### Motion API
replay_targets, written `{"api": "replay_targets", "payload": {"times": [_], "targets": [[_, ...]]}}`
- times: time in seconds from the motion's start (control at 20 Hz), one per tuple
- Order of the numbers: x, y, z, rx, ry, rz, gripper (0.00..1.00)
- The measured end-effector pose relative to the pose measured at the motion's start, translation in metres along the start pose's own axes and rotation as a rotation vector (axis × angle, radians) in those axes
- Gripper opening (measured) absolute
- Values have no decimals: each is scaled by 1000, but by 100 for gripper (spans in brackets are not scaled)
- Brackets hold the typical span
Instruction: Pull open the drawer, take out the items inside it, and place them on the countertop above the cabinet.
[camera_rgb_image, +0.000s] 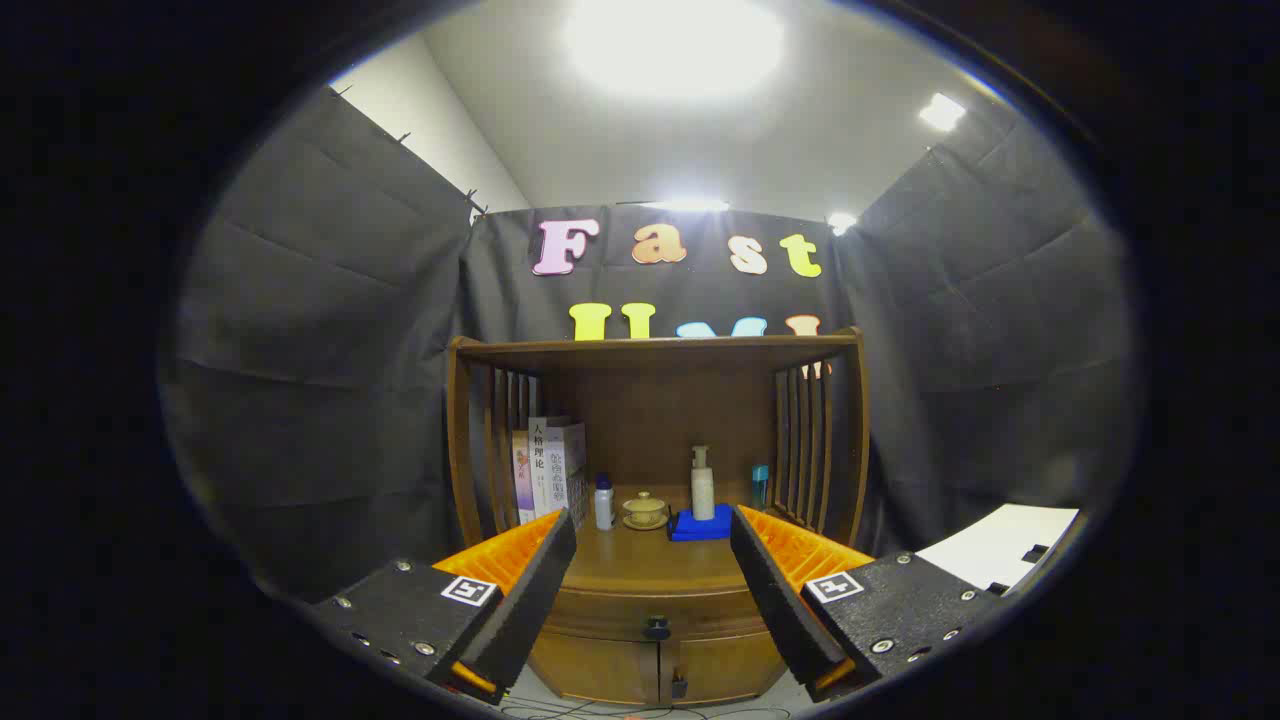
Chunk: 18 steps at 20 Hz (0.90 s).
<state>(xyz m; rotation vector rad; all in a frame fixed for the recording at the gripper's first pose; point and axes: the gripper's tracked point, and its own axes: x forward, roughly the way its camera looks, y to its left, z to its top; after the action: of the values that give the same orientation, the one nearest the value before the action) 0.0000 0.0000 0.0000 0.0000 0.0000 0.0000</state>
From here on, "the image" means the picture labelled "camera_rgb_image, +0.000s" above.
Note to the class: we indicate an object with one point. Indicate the blue folded cloth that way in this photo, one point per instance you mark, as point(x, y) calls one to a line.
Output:
point(700, 529)

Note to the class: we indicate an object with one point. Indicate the wooden cabinet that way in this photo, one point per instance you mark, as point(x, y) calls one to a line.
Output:
point(660, 410)

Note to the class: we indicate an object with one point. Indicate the white bottle with blue cap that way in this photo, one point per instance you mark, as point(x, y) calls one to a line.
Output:
point(604, 505)

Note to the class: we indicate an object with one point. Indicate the small ceiling light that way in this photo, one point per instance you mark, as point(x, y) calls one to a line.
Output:
point(690, 204)
point(942, 112)
point(842, 222)

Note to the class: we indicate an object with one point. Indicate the white furniture unit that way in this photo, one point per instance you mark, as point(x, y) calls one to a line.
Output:
point(990, 540)

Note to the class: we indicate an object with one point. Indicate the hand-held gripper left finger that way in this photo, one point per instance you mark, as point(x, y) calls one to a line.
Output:
point(530, 600)

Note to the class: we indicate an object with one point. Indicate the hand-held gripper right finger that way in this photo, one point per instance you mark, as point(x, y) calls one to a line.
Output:
point(775, 600)

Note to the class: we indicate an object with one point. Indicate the large round ceiling light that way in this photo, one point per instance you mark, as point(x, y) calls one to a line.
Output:
point(672, 45)

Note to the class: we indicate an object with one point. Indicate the white pump bottle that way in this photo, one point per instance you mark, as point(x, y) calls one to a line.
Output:
point(703, 495)

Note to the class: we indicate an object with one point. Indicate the grey patterned book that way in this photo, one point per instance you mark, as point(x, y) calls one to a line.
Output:
point(572, 470)

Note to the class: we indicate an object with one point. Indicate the wooden drawer with black knob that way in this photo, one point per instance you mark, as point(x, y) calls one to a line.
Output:
point(640, 608)

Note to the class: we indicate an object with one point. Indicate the wooden countertop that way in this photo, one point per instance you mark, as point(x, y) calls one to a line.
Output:
point(650, 562)

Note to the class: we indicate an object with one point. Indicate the yellow lidded teacup with saucer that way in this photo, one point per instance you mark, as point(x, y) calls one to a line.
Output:
point(644, 510)

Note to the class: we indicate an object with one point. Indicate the purple book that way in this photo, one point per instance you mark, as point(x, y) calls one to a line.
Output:
point(522, 485)

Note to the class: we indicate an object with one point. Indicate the wooden cabinet door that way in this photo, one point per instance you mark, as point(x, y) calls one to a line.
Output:
point(725, 668)
point(600, 670)

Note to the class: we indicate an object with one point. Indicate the white book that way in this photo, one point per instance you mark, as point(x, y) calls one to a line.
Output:
point(541, 470)

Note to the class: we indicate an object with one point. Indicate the clear bottle with teal cap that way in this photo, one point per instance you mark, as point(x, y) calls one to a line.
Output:
point(761, 488)

